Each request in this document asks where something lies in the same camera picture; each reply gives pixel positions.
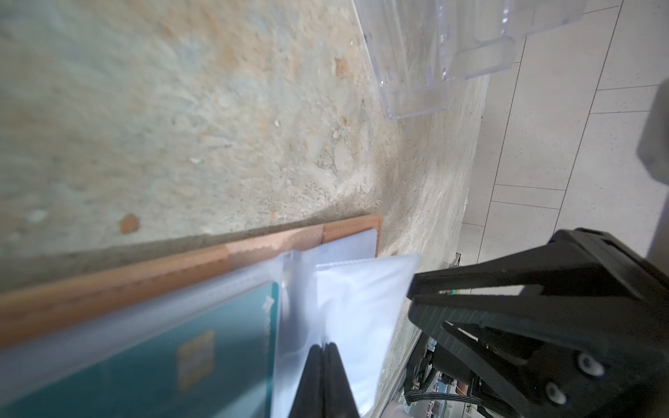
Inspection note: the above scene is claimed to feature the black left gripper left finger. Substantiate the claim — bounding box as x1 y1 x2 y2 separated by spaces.
289 345 324 418

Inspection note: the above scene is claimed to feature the tan leather card holder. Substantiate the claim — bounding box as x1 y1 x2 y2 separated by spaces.
1 215 421 417

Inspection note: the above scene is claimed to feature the teal VIP card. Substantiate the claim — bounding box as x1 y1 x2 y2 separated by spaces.
1 282 279 417

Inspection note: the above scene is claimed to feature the clear acrylic card stand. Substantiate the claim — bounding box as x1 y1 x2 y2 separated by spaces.
354 0 586 119

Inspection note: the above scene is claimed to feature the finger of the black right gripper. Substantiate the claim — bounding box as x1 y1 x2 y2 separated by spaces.
409 294 668 417
408 228 668 303

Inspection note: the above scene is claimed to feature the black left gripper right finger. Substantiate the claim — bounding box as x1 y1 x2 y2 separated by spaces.
323 343 360 418

